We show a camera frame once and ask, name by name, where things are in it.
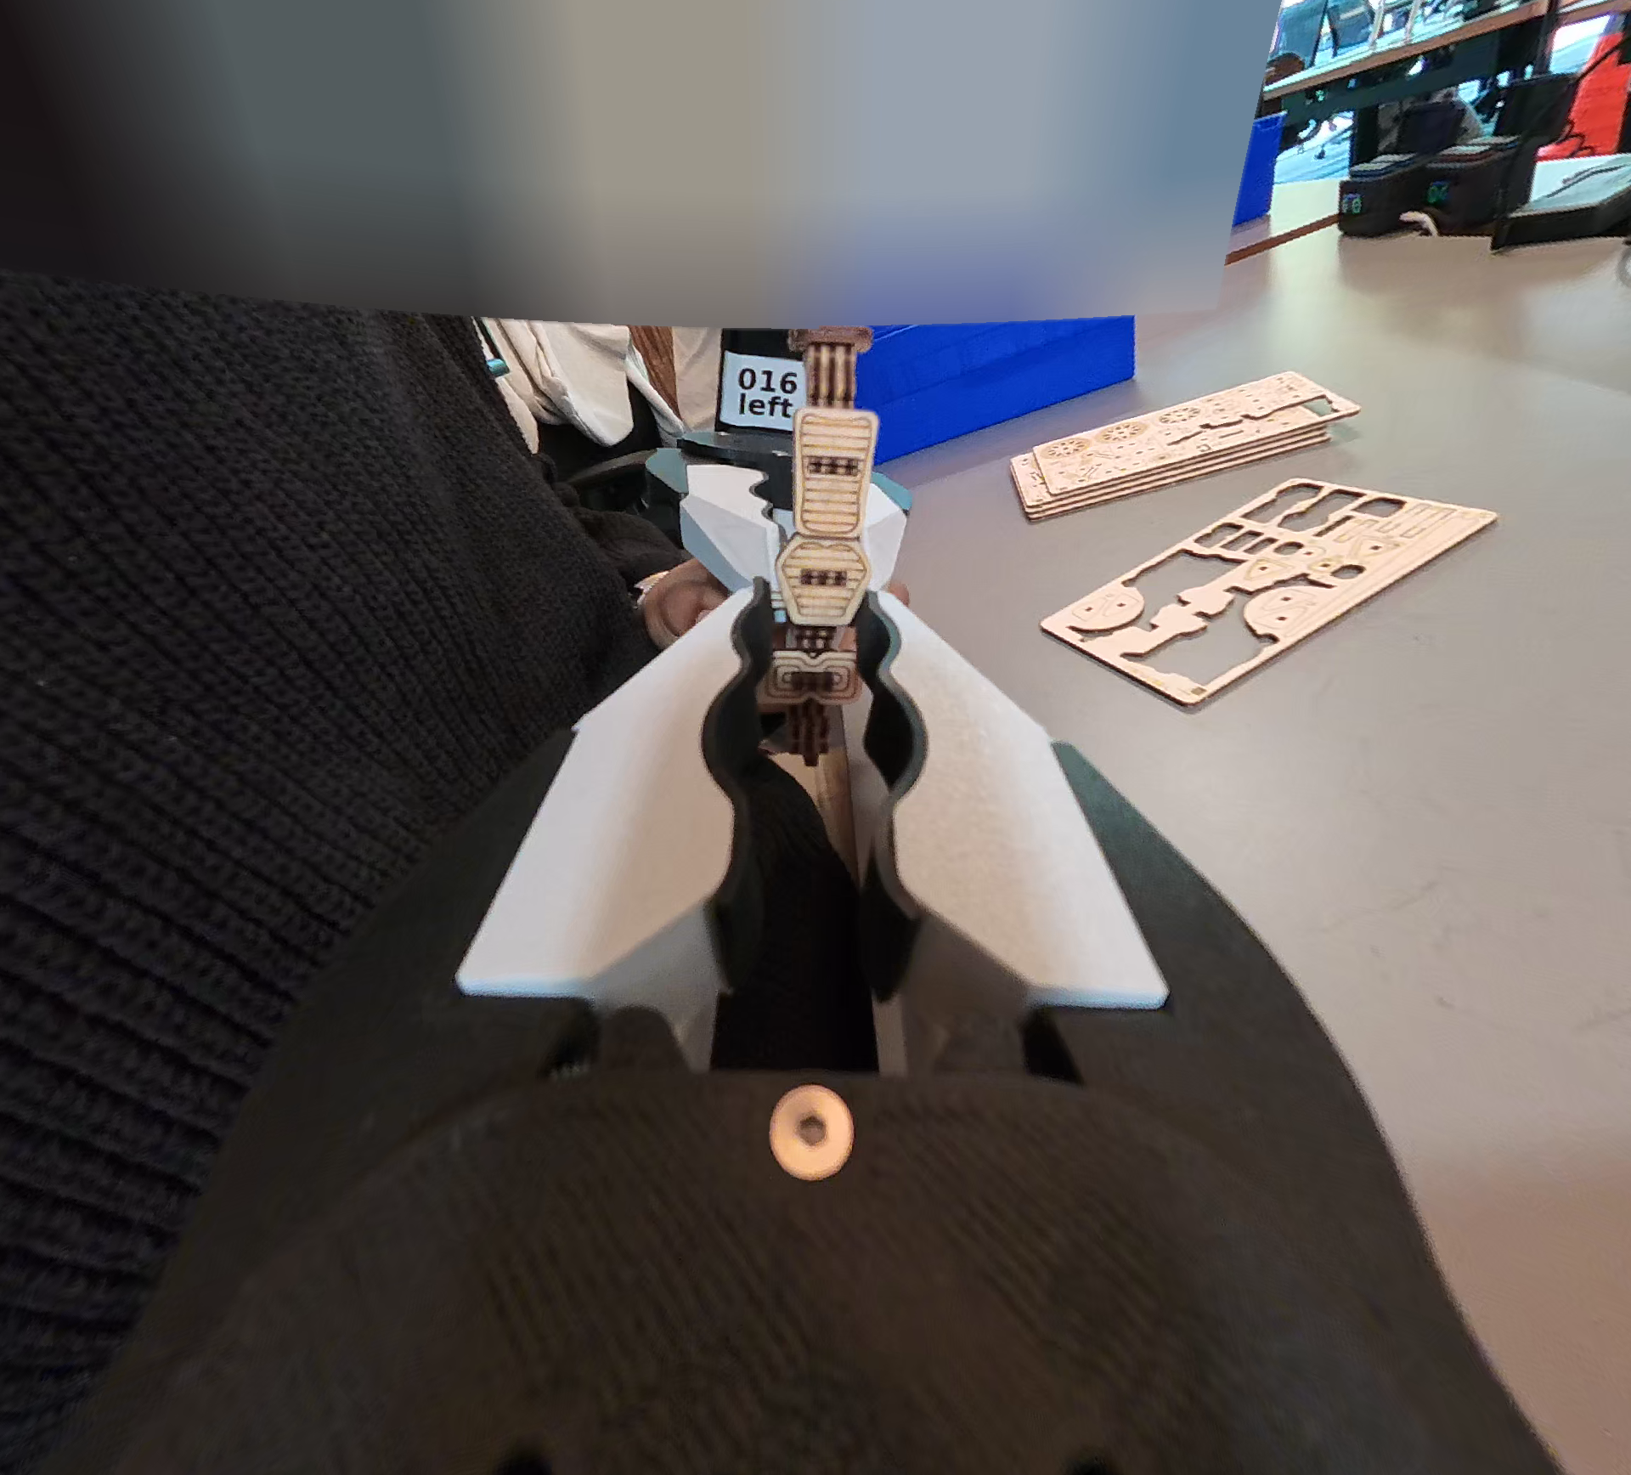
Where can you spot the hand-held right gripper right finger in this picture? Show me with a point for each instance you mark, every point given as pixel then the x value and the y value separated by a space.
pixel 1016 863

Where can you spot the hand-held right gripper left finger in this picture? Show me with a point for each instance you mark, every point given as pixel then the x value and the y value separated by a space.
pixel 600 863

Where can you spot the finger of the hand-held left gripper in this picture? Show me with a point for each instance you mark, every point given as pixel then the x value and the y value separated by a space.
pixel 892 528
pixel 726 528

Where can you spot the wooden puzzle model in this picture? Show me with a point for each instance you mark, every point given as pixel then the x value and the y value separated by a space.
pixel 828 469

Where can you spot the person's left forearm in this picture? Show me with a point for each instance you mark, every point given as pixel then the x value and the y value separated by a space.
pixel 612 545

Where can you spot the grey desk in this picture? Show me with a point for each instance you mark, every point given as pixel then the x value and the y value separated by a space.
pixel 1404 929

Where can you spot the person's left hand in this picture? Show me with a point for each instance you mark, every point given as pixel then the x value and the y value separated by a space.
pixel 686 608

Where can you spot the black office chair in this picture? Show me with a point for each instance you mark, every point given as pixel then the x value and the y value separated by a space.
pixel 608 477

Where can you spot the white jacket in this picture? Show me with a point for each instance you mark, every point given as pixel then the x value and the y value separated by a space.
pixel 560 374

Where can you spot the blue plastic bin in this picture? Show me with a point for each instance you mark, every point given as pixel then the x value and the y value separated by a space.
pixel 1262 169
pixel 1016 379

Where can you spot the stack of wooden puzzle sheets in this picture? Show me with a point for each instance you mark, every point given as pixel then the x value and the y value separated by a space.
pixel 1171 442

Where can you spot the punched wooden puzzle sheet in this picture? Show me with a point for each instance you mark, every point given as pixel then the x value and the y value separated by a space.
pixel 1441 534

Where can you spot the black battery charger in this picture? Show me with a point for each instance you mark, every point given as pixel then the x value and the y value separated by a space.
pixel 1470 184
pixel 1386 199

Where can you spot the background wooden table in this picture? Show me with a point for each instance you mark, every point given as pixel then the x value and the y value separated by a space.
pixel 1404 48

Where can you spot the red bag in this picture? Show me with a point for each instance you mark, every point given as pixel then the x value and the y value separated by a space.
pixel 1600 97

